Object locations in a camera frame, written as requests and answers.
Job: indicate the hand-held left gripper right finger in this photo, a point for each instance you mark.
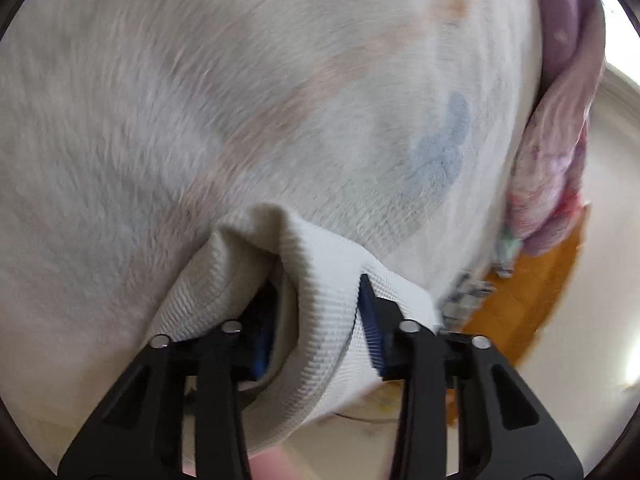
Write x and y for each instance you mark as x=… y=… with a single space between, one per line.
x=371 y=330

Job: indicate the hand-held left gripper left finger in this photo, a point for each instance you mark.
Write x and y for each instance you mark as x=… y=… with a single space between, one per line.
x=263 y=340

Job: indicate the white ribbed sweater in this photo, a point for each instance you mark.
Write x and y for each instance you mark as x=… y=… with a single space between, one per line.
x=320 y=280

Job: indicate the pink purple quilt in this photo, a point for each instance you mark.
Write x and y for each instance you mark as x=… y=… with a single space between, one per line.
x=550 y=160

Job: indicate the white printed fleece blanket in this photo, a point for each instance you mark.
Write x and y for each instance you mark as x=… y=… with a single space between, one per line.
x=200 y=85

